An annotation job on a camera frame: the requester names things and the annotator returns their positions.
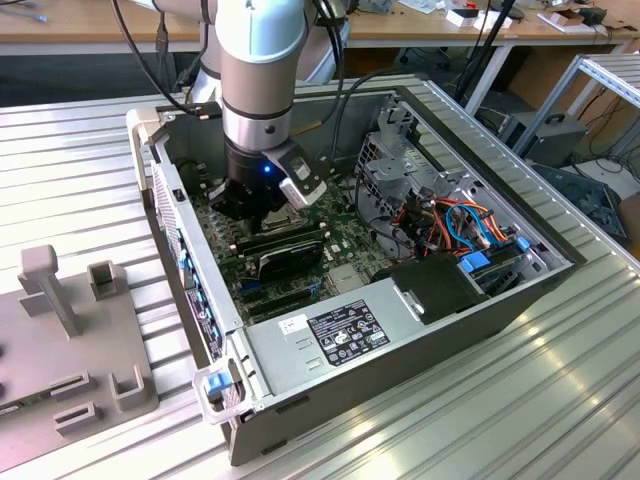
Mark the dark teal plastic bin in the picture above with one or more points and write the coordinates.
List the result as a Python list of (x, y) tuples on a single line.
[(575, 192)]

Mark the blue disk carrier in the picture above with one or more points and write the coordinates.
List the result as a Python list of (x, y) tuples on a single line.
[(475, 263)]

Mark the green motherboard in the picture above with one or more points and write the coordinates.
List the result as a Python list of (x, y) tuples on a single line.
[(345, 235)]

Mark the grey PC case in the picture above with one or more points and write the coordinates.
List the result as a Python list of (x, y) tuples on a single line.
[(400, 380)]

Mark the loose white papers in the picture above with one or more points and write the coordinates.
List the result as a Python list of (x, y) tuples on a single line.
[(420, 5)]

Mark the brown cardboard box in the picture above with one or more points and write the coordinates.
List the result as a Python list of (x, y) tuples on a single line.
[(542, 75)]

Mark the black tripod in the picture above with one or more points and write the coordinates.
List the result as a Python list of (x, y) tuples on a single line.
[(494, 31)]

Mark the small black device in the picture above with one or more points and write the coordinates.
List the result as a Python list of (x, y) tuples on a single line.
[(594, 17)]

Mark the blue expansion slot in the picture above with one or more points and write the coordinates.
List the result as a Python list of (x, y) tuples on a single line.
[(250, 286)]

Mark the black expansion slot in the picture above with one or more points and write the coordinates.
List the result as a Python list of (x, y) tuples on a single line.
[(277, 311), (277, 297)]

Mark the green RAM stick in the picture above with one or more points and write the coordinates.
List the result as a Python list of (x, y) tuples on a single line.
[(20, 404)]

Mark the grey parts rack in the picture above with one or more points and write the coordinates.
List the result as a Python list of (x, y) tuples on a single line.
[(60, 350)]

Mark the silver chipset heatsink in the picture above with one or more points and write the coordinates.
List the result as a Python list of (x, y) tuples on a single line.
[(345, 279)]

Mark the pale open cardboard box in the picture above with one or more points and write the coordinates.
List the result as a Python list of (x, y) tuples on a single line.
[(557, 21)]

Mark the aluminium profile frame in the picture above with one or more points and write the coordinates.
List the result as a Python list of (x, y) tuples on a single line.
[(607, 76)]

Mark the black RAM slot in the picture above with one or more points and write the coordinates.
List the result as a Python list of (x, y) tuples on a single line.
[(300, 234), (300, 229)]

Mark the silver power supply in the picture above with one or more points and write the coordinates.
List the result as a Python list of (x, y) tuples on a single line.
[(272, 352)]

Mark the black plastic air shroud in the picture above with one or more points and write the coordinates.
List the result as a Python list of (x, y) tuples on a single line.
[(430, 290)]

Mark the long wooden desk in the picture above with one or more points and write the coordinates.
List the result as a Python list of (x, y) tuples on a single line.
[(60, 20)]

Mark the silver disk bay cage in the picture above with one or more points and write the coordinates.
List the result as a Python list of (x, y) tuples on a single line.
[(395, 170)]

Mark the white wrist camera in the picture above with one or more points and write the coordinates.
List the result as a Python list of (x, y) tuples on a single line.
[(300, 192)]

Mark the silver CPU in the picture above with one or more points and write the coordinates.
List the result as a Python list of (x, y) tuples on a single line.
[(279, 219)]

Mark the blue case latch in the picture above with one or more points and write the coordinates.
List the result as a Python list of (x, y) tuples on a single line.
[(220, 385)]

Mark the black office chair base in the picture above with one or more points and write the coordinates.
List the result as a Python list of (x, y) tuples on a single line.
[(425, 57)]

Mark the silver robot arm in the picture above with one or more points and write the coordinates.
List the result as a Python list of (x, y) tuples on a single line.
[(255, 90)]

